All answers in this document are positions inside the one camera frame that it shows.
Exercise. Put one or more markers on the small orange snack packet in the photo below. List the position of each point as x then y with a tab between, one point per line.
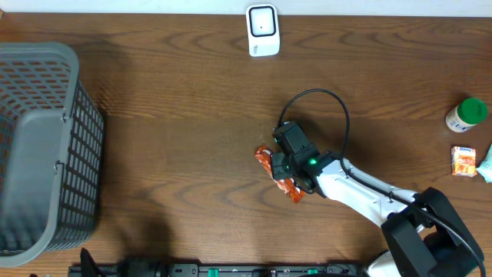
463	161

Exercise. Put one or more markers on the teal white wipes packet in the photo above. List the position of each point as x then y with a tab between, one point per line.
485	168

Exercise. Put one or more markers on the orange red candy bar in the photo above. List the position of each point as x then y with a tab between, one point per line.
263	155

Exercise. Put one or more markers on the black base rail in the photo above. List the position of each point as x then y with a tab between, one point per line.
194	270

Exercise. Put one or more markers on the green lid jar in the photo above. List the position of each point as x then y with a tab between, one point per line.
466	115

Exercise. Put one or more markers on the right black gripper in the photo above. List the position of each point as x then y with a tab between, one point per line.
277	171

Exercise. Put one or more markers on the grey plastic mesh basket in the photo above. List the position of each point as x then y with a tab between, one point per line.
52	137

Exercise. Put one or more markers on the white barcode scanner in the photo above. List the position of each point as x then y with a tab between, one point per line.
263	30

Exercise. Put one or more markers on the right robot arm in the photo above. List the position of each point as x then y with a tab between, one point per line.
424	234

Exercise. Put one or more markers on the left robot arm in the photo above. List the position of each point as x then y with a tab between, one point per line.
133	267

